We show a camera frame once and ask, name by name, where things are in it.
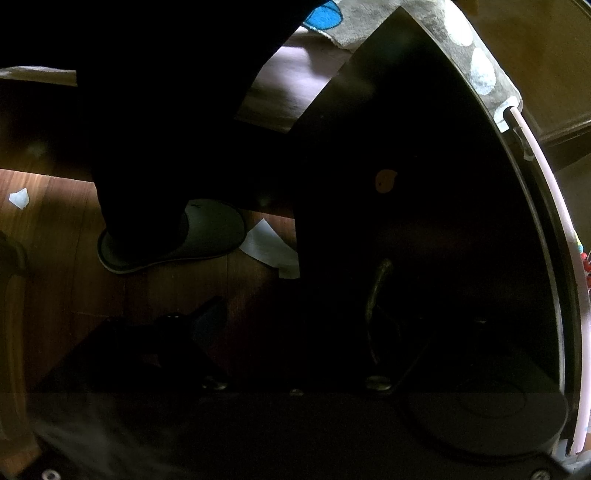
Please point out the large white paper scrap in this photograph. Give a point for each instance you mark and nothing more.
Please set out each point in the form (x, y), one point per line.
(268, 249)

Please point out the small white paper scrap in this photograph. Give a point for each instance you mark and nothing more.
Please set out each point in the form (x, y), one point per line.
(20, 198)

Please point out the pink bed sheet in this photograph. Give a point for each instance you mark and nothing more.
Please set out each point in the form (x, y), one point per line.
(295, 78)

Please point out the person's black trouser leg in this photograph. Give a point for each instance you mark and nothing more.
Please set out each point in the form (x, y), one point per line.
(152, 115)

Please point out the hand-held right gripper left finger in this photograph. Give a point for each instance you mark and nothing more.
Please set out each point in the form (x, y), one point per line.
(208, 323)

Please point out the orange round sticker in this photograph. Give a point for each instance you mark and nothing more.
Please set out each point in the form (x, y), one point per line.
(386, 181)

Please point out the colourful toy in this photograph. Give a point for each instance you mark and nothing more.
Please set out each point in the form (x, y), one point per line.
(585, 261)

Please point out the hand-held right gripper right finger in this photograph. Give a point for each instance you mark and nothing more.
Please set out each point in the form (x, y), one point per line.
(408, 355)

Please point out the grey slipper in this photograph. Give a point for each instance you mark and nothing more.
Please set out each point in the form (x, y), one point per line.
(203, 235)

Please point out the grey spotted blanket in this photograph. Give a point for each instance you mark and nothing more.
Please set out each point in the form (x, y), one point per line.
(461, 41)

